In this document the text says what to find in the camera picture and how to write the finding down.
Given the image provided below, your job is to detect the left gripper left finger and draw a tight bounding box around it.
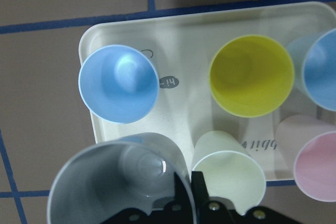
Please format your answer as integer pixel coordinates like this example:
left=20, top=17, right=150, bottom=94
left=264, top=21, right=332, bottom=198
left=103, top=173, right=194, bottom=223

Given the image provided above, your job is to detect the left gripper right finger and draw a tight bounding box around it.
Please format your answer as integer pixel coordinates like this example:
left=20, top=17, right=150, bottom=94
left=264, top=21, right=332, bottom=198
left=191, top=172, right=291, bottom=223

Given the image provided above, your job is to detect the white translucent cup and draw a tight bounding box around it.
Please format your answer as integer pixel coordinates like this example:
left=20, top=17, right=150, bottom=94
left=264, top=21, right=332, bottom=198
left=47, top=133, right=197, bottom=223

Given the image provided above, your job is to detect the pale green cup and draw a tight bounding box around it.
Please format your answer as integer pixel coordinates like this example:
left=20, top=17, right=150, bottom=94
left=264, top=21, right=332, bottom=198
left=192, top=131, right=266, bottom=215

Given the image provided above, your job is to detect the pink cup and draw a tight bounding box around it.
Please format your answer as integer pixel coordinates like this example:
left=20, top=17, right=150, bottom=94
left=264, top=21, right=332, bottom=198
left=275, top=115, right=335, bottom=202

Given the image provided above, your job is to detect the light blue cup outer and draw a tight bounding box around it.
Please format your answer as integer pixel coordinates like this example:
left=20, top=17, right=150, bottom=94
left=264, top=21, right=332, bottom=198
left=78, top=45, right=159, bottom=124

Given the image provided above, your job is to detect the light blue cup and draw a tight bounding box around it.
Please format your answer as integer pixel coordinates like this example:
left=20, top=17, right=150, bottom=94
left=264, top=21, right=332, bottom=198
left=286, top=29, right=335, bottom=111
left=78, top=45, right=159, bottom=124

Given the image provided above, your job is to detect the yellow cup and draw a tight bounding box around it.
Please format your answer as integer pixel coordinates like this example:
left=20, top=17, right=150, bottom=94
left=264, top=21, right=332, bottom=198
left=208, top=35, right=295, bottom=118

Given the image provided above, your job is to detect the light blue cup middle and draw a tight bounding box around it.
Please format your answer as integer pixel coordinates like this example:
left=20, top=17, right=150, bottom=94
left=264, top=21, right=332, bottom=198
left=286, top=29, right=335, bottom=111

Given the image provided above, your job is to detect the cream plastic tray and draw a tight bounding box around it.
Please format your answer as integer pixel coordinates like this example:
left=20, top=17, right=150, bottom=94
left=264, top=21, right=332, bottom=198
left=79, top=2, right=335, bottom=186

